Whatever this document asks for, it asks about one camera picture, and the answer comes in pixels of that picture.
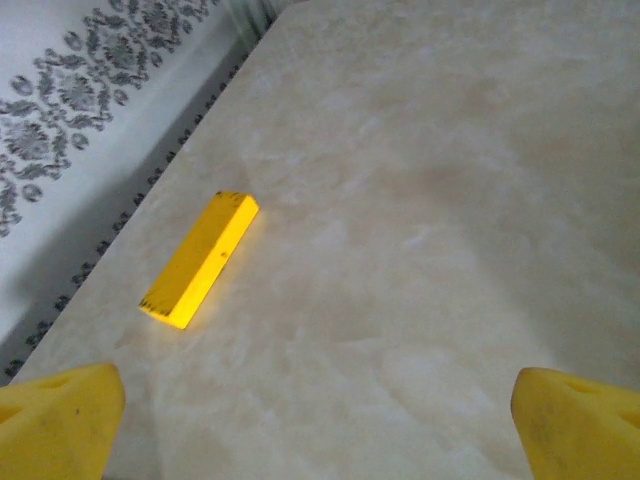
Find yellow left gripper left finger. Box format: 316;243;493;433
0;362;127;480

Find yellow rectangular block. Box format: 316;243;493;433
138;190;262;332

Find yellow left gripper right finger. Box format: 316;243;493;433
509;366;640;480

